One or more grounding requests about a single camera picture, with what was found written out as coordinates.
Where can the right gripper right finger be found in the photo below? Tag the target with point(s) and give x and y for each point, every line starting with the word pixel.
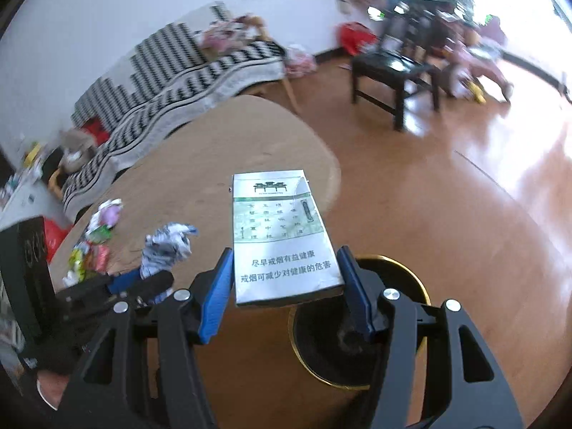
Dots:
pixel 464 385

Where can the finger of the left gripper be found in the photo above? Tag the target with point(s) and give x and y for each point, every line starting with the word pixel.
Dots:
pixel 100 289

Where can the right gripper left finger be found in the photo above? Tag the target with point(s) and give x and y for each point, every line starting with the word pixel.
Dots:
pixel 140 369

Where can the patterned wrapper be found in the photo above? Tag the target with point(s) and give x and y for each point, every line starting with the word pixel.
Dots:
pixel 166 247

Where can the green toy truck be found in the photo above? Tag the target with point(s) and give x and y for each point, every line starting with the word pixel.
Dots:
pixel 99 236

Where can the green popcorn bag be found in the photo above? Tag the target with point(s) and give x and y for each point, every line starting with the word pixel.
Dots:
pixel 77 265

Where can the white cigarette carton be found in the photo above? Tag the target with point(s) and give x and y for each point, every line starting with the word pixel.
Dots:
pixel 282 252

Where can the black gold trash bin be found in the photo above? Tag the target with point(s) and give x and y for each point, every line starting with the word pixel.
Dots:
pixel 322 334

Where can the red snack box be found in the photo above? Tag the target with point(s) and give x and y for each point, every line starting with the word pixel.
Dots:
pixel 97 258

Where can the white paper piece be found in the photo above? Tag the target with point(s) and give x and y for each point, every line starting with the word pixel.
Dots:
pixel 69 279

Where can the crumpled white tissue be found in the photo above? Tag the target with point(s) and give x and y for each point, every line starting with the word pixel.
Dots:
pixel 94 220

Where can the red bear stool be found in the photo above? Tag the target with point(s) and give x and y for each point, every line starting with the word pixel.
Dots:
pixel 54 236

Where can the white cabinet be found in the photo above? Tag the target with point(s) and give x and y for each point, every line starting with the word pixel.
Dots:
pixel 32 198

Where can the brown teddy bear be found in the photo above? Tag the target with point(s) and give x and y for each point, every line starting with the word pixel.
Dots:
pixel 78 146

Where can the red cushion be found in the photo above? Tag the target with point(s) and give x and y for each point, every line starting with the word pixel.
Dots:
pixel 96 129

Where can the striped black white sofa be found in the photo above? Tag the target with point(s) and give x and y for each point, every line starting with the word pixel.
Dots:
pixel 164 82

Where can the floral pillow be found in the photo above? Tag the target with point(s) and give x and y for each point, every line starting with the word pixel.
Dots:
pixel 225 37

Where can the pink white plastic bag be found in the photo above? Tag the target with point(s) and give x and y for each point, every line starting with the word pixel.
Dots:
pixel 299 62

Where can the yellow toy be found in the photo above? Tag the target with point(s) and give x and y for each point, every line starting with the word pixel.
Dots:
pixel 476 92

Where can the red plastic bag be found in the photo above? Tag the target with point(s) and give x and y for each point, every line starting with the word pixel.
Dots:
pixel 354 36

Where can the pink kids tricycle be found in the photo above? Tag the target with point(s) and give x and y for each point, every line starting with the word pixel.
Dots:
pixel 470 57

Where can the black wooden chair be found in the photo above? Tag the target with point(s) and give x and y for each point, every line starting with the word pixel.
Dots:
pixel 407 26

